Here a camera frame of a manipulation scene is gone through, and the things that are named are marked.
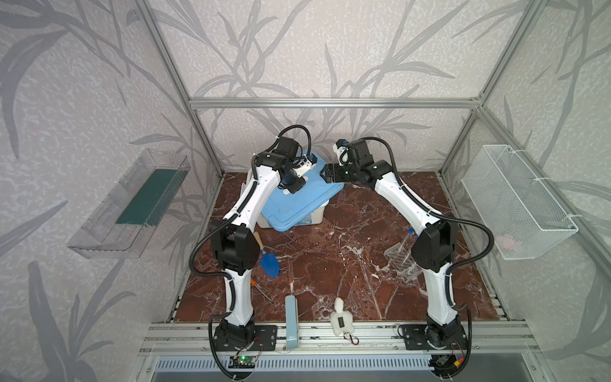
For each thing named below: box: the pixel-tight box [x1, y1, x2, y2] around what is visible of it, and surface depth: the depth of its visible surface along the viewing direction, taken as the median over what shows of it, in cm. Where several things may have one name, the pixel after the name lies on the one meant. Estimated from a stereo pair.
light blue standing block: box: [284, 295, 300, 349], surface depth 74 cm
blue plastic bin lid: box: [260, 150, 345, 232], surface depth 86 cm
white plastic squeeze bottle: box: [330, 296, 355, 337], surface depth 76 cm
